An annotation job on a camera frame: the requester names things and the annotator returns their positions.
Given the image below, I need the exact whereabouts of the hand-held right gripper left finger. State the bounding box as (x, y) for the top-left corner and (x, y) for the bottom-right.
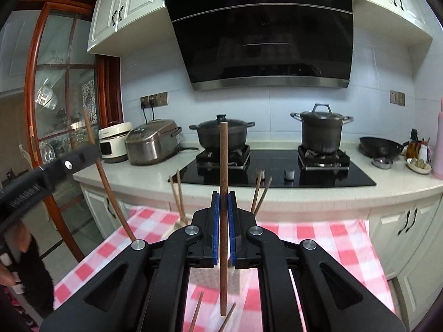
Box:
(40, 191), (221, 332)

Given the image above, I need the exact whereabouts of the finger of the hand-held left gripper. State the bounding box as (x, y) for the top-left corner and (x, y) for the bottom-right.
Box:
(38, 144), (103, 191)

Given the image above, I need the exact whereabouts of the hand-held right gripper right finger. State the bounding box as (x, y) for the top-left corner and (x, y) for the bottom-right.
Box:
(228, 191), (405, 332)

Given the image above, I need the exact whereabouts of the white perforated utensil basket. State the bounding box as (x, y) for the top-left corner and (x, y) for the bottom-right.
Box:
(162, 219), (250, 296)

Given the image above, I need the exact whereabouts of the person's left hand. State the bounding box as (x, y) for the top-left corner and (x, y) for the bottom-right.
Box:
(0, 219), (32, 288)

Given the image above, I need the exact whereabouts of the white countertop appliance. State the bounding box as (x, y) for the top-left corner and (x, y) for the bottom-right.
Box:
(98, 122), (134, 164)

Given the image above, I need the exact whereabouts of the black burner grate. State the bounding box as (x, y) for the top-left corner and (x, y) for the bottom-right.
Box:
(298, 144), (351, 171)
(195, 144), (250, 170)

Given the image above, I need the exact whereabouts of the silver rice cooker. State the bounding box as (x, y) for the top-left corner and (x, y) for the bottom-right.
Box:
(125, 118), (183, 166)

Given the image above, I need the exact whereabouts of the red white checkered tablecloth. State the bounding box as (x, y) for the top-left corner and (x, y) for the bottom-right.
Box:
(53, 206), (395, 332)

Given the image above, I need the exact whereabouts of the black casserole pot with lid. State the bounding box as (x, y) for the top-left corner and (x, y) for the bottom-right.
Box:
(189, 114), (256, 150)

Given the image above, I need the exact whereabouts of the wooden glass display cabinet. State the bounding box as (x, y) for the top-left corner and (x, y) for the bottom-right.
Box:
(0, 0), (123, 263)

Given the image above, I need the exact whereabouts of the black glass gas cooktop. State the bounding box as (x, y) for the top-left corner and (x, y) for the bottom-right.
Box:
(168, 143), (377, 187)

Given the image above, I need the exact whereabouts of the pink patterned clothing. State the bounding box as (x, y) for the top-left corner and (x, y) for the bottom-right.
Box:
(5, 289), (39, 329)

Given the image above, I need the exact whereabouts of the tall grey stockpot with lid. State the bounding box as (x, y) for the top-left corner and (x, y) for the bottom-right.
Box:
(290, 103), (354, 154)

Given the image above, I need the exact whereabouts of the black wok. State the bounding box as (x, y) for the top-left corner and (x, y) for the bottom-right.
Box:
(359, 136), (409, 159)

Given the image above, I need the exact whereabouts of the white upper kitchen cabinet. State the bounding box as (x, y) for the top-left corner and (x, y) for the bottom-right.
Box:
(86, 0), (181, 56)
(346, 0), (434, 45)

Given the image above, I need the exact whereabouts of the black range hood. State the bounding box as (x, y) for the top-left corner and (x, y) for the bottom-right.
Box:
(162, 0), (354, 91)

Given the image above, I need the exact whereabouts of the white bowl with green food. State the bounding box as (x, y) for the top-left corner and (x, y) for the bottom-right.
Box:
(406, 158), (432, 174)

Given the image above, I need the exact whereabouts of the amber glass bottle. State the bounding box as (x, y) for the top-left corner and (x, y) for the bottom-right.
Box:
(406, 129), (418, 160)

